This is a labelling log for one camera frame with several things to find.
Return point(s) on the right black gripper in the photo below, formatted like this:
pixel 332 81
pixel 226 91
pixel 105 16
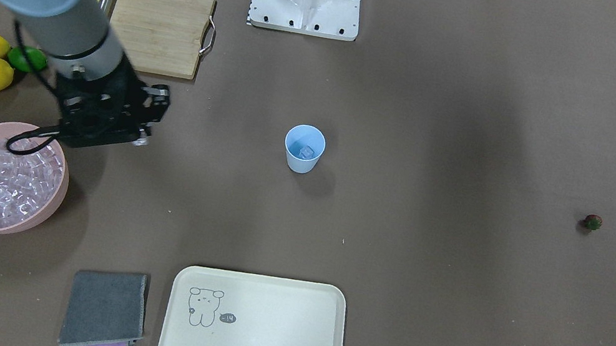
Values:
pixel 126 82

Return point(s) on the red strawberry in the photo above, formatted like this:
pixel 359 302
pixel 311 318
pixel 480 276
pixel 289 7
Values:
pixel 591 222

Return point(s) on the light blue cup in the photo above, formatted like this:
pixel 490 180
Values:
pixel 299 136

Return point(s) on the clear ice cube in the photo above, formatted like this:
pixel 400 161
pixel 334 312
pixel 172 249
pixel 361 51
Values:
pixel 306 153

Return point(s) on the wooden cutting board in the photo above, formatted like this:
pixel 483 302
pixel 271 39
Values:
pixel 166 38

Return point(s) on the green lime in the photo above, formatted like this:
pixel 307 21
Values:
pixel 27 59

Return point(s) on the grey folded cloth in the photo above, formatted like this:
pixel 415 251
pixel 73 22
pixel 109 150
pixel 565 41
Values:
pixel 104 309

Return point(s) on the cream rabbit tray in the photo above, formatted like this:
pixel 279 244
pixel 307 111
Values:
pixel 215 307

